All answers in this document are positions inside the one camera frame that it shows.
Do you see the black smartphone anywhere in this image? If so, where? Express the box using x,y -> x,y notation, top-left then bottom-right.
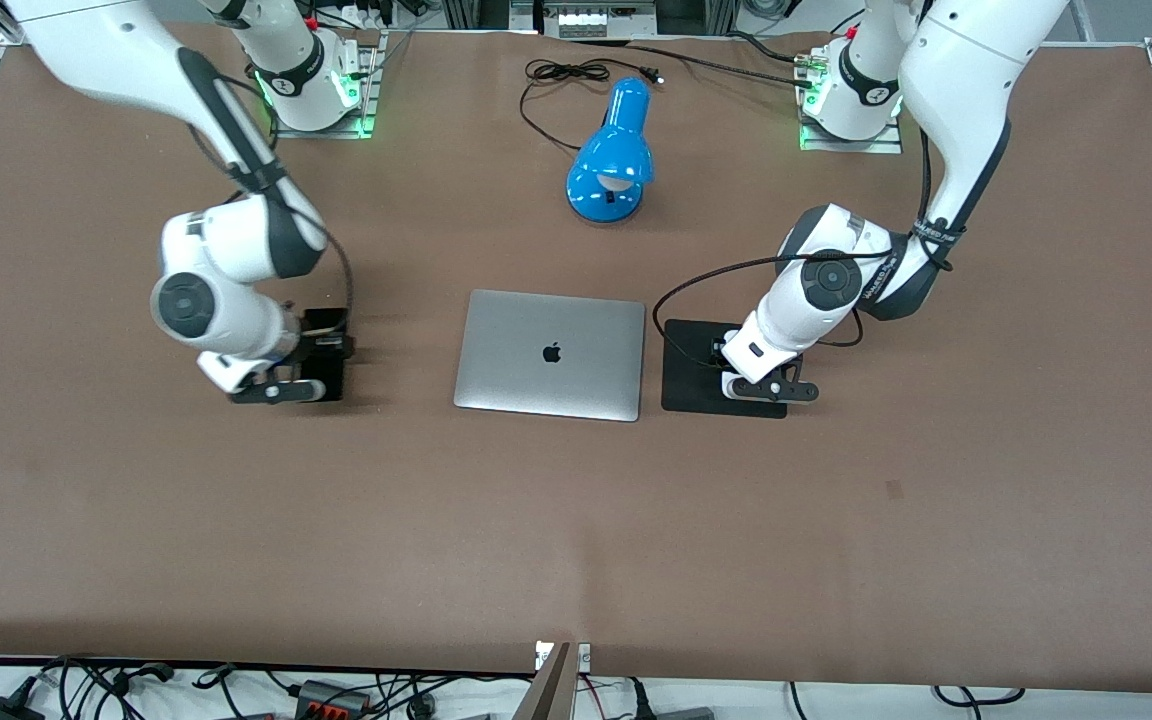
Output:
300,308 -> 349,403

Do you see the black mouse pad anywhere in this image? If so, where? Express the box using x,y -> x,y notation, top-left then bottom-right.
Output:
661,319 -> 788,420

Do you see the silver laptop with apple logo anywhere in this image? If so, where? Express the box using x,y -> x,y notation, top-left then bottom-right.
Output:
453,289 -> 647,423

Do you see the blue desk lamp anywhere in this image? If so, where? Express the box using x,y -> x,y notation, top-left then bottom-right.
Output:
565,76 -> 655,225

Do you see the black box with orange connectors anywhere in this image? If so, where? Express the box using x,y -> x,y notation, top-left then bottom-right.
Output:
296,679 -> 374,717

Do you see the white power strip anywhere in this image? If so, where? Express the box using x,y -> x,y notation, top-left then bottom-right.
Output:
541,0 -> 659,39

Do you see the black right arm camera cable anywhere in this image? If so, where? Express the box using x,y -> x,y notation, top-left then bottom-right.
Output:
316,225 -> 357,346

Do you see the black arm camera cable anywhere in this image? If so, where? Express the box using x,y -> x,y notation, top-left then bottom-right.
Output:
651,130 -> 937,373
316,225 -> 357,346

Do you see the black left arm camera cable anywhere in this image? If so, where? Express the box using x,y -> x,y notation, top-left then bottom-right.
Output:
651,130 -> 937,373

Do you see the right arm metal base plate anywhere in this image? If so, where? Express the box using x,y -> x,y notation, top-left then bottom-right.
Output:
269,28 -> 379,140

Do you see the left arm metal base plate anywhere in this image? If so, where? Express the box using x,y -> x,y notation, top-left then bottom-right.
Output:
798,48 -> 905,155

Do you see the thin black lamp cable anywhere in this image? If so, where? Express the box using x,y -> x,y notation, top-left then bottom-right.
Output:
519,58 -> 665,154

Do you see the white post bracket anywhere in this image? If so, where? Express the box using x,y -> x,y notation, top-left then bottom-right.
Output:
534,641 -> 593,673

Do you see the grey metal camera post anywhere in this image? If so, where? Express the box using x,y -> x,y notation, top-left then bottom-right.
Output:
513,642 -> 577,720

